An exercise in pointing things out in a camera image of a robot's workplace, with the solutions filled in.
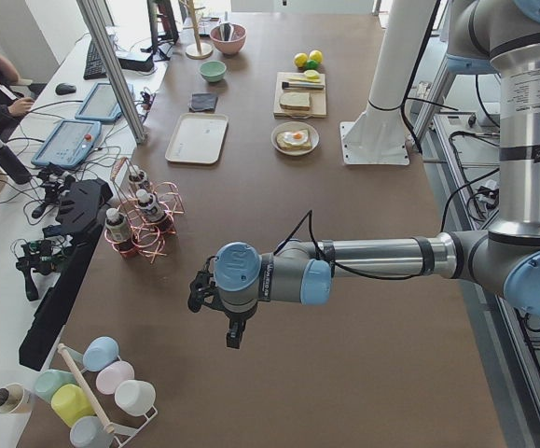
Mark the plain bread slice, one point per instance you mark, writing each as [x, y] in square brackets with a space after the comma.
[295, 100]

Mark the paper coffee cup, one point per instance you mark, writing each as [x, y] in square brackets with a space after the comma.
[15, 398]

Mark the cream rabbit tray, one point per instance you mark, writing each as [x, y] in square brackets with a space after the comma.
[197, 138]

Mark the bread slice with fried egg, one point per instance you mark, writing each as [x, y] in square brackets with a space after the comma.
[294, 140]

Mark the tea bottle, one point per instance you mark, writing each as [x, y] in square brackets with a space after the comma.
[138, 179]
[152, 211]
[119, 232]

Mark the black monitor back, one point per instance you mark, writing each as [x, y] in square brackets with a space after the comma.
[81, 216]

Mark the blue teach pendant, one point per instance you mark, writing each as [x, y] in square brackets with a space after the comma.
[69, 144]
[101, 104]

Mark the green lime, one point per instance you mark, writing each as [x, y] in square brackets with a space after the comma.
[311, 65]

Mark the green ceramic bowl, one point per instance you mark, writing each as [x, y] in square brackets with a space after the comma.
[213, 71]

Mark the pink bowl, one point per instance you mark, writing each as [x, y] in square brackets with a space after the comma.
[235, 42]

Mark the copper wire bottle rack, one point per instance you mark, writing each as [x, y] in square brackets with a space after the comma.
[149, 241]

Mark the tea bottle middle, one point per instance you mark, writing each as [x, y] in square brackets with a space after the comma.
[152, 211]

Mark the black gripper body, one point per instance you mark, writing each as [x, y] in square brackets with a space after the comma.
[235, 318]

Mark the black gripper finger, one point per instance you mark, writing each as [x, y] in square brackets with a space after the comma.
[235, 333]

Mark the blue teach pendant far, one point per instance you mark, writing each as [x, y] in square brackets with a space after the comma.
[101, 104]

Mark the green cup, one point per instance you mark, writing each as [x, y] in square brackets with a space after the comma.
[48, 382]

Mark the aluminium frame post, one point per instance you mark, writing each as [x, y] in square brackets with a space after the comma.
[94, 20]

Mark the tea bottle back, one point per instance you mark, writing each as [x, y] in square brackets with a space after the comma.
[138, 179]

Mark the white cup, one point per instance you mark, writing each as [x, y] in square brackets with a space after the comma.
[135, 397]

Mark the lemon slice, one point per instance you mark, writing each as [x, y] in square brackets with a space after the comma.
[311, 74]

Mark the black camera device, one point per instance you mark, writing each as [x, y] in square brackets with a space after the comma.
[44, 256]

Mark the black thermos bottle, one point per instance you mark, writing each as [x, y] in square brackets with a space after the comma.
[11, 164]

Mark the blue teach pendant near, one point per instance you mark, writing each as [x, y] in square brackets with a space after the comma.
[69, 144]

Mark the wooden mug tree stand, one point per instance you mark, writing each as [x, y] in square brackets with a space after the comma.
[197, 50]

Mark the blue cup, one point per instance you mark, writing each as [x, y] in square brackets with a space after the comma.
[101, 352]

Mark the tea bottle front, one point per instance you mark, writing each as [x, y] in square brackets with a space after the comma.
[119, 232]

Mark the grey folded cloth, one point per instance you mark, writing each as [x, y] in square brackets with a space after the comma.
[203, 102]

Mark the yellow lemon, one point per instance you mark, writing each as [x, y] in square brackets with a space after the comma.
[316, 55]
[300, 59]

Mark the yellow plastic knife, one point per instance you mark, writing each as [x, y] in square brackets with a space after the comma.
[303, 79]

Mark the grey cup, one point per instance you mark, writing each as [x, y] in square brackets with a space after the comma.
[88, 432]

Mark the white round plate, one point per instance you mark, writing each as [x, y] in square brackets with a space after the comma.
[294, 126]

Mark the steel ice scoop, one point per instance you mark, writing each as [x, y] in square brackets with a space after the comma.
[226, 31]

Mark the black keyboard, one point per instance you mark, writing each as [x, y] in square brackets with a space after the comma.
[94, 65]

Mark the wooden cutting board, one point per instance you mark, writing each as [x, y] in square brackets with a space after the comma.
[318, 99]

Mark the yellow cup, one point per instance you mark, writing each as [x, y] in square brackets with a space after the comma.
[70, 403]

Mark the pink cup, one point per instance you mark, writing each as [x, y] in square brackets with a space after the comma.
[110, 377]

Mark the black computer mouse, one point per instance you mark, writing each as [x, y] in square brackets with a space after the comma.
[65, 89]

